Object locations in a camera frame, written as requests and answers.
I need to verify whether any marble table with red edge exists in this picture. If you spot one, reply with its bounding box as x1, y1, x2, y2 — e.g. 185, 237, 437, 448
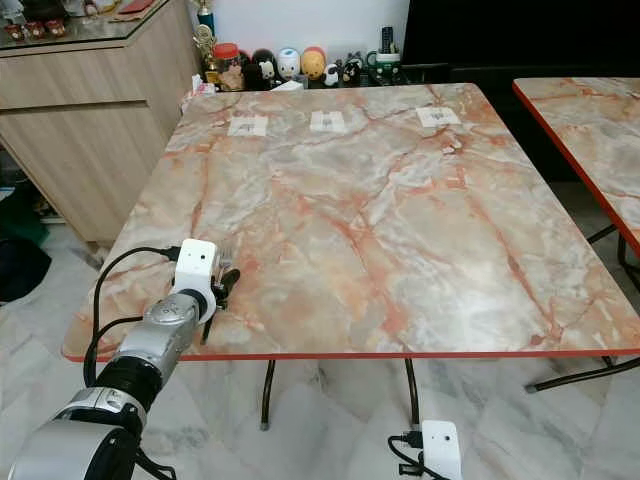
512, 77, 640, 394
60, 82, 640, 433

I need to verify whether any white paper card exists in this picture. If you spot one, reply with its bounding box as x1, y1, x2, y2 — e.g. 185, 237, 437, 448
226, 115, 270, 138
415, 106, 462, 128
309, 110, 349, 134

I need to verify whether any light wooden cabinet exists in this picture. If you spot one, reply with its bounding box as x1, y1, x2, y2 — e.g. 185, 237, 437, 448
0, 0, 212, 247

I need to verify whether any black bag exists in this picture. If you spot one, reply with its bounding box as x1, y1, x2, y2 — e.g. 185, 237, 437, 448
0, 235, 53, 303

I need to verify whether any jar with red lid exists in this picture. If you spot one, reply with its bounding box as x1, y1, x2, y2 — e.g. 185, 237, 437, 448
212, 42, 242, 92

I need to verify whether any black round figurine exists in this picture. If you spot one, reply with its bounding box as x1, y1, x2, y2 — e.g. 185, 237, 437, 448
244, 49, 279, 92

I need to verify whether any green bag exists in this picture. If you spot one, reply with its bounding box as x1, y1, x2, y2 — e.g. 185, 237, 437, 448
0, 180, 47, 242

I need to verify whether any white round figurine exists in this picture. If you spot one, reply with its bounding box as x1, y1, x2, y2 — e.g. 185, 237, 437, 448
277, 47, 303, 81

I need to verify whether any orange yellow round figurine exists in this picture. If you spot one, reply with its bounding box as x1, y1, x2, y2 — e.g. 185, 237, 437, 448
301, 46, 328, 81

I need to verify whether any golden trophy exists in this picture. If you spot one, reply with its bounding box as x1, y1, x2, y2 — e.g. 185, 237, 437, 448
193, 0, 219, 77

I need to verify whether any green white mug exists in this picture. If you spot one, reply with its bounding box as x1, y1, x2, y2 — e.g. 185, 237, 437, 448
365, 50, 402, 71

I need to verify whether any black television screen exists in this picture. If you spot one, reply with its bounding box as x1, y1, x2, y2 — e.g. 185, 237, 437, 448
401, 0, 640, 73

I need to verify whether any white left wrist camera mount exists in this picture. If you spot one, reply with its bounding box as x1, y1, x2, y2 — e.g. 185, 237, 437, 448
174, 239, 220, 323

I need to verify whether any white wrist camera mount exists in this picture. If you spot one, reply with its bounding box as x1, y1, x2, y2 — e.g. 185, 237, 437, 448
419, 420, 464, 480
174, 239, 220, 323

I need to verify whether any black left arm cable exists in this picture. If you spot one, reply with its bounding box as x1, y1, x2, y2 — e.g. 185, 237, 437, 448
82, 246, 182, 389

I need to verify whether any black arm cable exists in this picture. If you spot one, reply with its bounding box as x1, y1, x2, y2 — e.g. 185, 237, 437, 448
389, 431, 427, 480
82, 246, 182, 389

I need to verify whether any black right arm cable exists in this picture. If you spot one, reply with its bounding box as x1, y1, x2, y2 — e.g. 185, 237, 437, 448
389, 431, 427, 480

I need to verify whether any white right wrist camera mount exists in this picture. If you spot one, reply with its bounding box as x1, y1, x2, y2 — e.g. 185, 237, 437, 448
419, 420, 464, 480

